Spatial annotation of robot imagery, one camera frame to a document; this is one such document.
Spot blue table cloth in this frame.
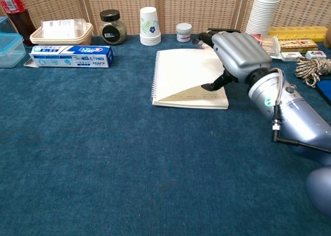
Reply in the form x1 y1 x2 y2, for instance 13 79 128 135
0 34 331 236

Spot white mahjong tile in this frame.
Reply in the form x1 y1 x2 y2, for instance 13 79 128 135
280 52 303 63
305 50 327 60

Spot glass jar black lid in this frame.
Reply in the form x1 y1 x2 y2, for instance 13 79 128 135
99 9 128 46

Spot long yellow box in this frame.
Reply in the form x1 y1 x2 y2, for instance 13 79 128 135
267 26 328 43

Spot beige braided rope bundle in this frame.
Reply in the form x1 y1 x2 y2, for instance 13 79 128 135
294 56 331 89

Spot black grey arm cable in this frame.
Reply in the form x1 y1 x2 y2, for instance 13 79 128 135
270 68 331 154

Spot short floral paper cup stack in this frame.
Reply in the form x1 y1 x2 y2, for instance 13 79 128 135
139 7 162 46

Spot woven wooden folding screen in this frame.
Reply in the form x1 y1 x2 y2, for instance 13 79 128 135
0 0 331 37

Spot clear container blue lid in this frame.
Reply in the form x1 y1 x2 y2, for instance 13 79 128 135
0 33 27 69
0 16 17 35

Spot white spiral notebook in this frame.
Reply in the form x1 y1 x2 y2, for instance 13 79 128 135
151 48 230 110

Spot small white jar grey lid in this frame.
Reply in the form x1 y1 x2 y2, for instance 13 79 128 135
176 23 193 43

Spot tall floral paper cup stack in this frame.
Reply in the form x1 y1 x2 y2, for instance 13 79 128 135
245 0 283 38

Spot beige plastic tray stack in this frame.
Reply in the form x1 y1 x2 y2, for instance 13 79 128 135
29 22 94 46

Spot blue pouch black edge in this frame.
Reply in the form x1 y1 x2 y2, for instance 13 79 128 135
315 79 331 107

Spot flat black object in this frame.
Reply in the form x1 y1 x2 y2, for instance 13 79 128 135
207 27 242 34

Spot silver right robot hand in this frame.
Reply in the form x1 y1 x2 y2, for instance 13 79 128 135
192 31 273 92

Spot blue white toothpaste box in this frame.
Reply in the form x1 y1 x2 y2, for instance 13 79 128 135
23 45 114 69

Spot white plastic-wrapped packet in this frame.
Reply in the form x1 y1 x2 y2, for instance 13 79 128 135
41 18 87 39

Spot cola bottle red label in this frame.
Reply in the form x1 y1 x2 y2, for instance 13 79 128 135
0 0 37 47

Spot printed yellow red box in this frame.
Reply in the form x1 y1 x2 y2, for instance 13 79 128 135
277 38 320 53

